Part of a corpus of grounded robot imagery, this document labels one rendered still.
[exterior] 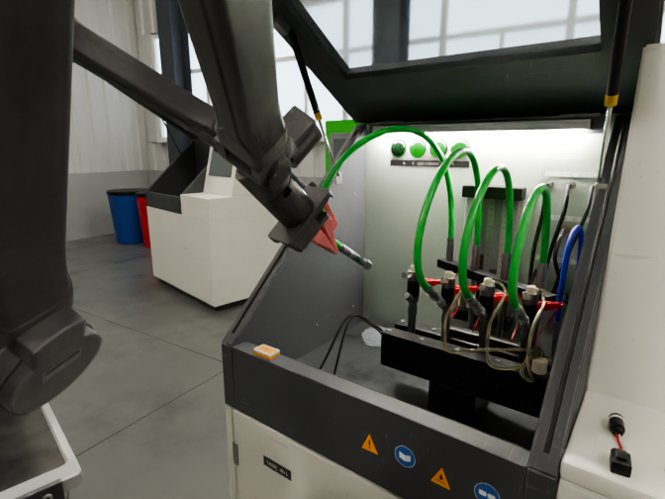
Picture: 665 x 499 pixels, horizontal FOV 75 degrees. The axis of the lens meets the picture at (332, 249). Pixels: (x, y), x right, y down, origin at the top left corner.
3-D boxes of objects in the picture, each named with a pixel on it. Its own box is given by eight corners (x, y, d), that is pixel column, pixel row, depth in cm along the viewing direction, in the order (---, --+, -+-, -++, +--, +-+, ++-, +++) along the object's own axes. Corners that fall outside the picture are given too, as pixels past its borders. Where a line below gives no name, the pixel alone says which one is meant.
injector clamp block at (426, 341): (379, 391, 100) (381, 331, 97) (400, 373, 108) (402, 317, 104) (536, 452, 80) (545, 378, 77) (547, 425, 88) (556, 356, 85)
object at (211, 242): (130, 285, 442) (106, 78, 396) (225, 265, 516) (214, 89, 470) (188, 322, 351) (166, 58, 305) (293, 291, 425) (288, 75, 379)
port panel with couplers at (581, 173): (524, 287, 105) (538, 157, 98) (527, 284, 108) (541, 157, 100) (585, 299, 97) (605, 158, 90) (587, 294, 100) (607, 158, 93)
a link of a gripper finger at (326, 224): (356, 245, 68) (323, 206, 62) (331, 281, 66) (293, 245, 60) (331, 237, 73) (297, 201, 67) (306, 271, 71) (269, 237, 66)
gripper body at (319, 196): (337, 197, 64) (308, 161, 59) (297, 251, 61) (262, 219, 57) (312, 193, 69) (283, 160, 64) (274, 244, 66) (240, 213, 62)
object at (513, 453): (236, 410, 100) (232, 346, 96) (249, 401, 103) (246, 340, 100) (515, 559, 64) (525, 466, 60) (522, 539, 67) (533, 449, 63)
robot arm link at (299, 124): (213, 134, 50) (270, 177, 49) (275, 64, 52) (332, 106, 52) (231, 172, 62) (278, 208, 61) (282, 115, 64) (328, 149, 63)
